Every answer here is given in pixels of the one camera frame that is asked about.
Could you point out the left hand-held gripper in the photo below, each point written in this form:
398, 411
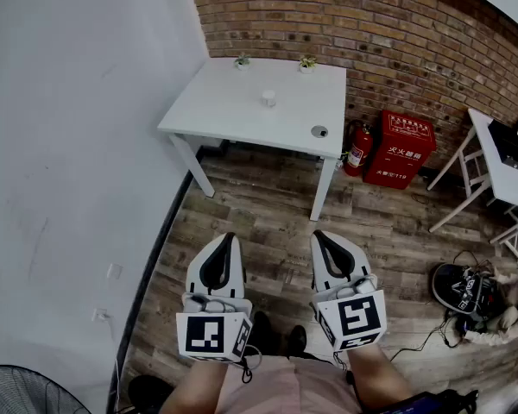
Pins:
203, 332

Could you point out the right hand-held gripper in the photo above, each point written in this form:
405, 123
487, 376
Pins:
358, 313

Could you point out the white perforated cup lid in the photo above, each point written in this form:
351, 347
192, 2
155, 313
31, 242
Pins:
268, 98

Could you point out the person's left forearm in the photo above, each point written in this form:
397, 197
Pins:
194, 386

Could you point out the person's right forearm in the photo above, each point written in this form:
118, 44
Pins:
377, 373

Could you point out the person's black shoe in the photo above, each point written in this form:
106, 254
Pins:
265, 332
298, 339

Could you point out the red fire extinguisher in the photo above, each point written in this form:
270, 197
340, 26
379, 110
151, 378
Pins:
357, 153

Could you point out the person's pink shorts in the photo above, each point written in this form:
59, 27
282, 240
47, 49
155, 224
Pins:
285, 386

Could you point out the red fire extinguisher box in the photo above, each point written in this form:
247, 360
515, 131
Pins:
399, 153

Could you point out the black tablet device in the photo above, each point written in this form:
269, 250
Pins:
418, 403

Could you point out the white square table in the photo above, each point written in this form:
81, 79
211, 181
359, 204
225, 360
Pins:
241, 110

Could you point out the white wooden chair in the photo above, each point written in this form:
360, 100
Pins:
516, 235

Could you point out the white trestle table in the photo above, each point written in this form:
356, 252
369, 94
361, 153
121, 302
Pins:
511, 179

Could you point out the light green potted plant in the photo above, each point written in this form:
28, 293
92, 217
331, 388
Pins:
307, 64

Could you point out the black box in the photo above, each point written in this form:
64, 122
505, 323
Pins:
507, 147

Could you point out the dark green potted plant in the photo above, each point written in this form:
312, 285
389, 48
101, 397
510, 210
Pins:
242, 62

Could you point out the black floor fan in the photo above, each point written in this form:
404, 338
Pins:
21, 393

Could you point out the white wall socket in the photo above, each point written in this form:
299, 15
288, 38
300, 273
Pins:
115, 271
101, 315

